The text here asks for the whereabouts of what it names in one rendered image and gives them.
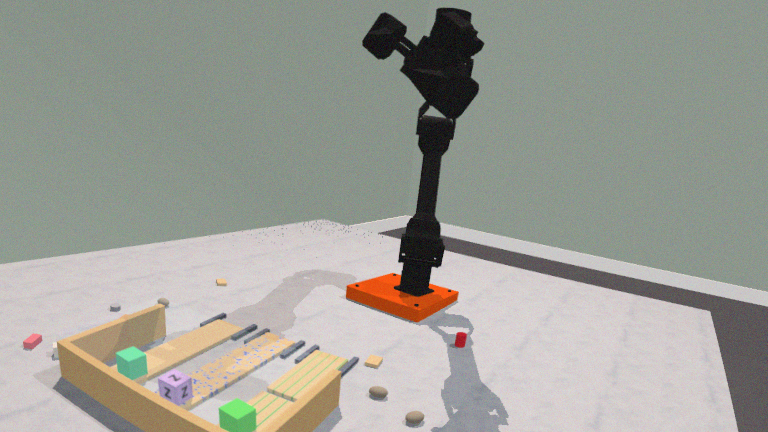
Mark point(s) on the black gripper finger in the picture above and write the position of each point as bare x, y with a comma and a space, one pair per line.
428, 83
378, 41

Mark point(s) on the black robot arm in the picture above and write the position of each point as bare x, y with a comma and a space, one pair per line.
454, 34

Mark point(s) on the tan wooden frame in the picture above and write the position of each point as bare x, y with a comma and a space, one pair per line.
167, 368

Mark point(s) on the small red cylinder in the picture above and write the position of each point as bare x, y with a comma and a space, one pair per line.
460, 339

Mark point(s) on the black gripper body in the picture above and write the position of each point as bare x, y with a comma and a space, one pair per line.
424, 56

